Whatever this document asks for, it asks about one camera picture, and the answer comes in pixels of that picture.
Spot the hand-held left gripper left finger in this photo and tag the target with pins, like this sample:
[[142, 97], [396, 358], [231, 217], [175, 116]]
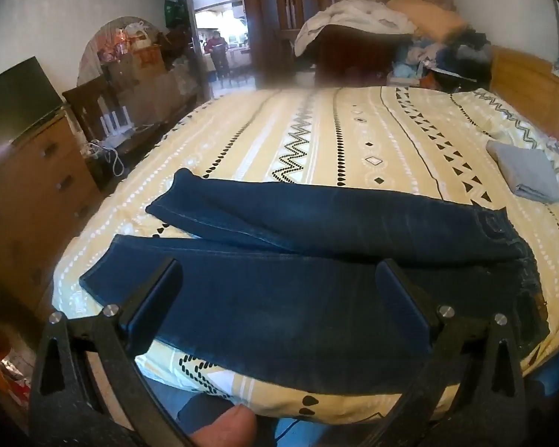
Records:
[[156, 302]]

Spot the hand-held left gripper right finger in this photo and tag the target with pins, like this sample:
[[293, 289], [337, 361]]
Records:
[[403, 299]]

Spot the dark blue jeans pants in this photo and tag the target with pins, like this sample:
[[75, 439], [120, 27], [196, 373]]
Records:
[[284, 307]]

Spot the wooden dresser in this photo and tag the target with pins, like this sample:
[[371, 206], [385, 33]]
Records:
[[28, 195]]

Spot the orange plastic bag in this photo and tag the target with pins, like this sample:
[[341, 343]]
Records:
[[0, 377]]

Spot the folded grey cloth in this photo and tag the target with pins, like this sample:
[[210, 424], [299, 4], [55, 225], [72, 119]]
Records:
[[526, 172]]

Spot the yellow patterned bedspread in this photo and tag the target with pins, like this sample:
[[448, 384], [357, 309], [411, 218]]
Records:
[[307, 149]]

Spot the white router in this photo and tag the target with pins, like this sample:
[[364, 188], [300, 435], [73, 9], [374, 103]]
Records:
[[116, 123]]

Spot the large cardboard box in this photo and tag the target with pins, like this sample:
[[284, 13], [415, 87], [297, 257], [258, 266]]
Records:
[[153, 93]]

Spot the dark wooden chair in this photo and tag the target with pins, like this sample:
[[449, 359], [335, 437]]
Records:
[[91, 102]]

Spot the red printed cardboard box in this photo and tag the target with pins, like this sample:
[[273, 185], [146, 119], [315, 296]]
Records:
[[146, 58]]

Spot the black television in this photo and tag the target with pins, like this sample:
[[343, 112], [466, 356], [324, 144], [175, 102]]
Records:
[[14, 98]]

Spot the dark brown wooden furniture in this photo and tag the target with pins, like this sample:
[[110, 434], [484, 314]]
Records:
[[354, 53]]

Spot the wooden headboard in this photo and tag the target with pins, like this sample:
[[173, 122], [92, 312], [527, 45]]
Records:
[[531, 84]]

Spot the peach pillow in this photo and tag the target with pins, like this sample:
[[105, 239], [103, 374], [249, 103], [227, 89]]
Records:
[[428, 16]]

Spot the white crumpled cloth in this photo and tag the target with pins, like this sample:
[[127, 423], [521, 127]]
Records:
[[354, 16]]

